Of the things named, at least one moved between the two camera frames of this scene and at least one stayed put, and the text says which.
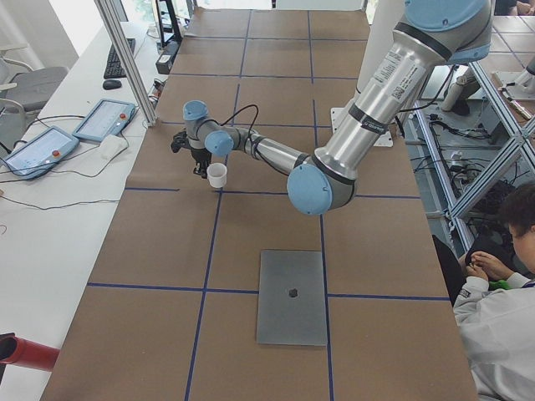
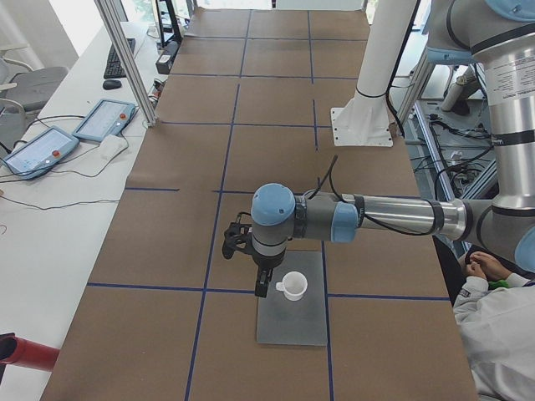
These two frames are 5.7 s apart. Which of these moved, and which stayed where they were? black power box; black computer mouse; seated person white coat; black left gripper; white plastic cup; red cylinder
Moved: white plastic cup; black left gripper
Stayed: black power box; seated person white coat; black computer mouse; red cylinder
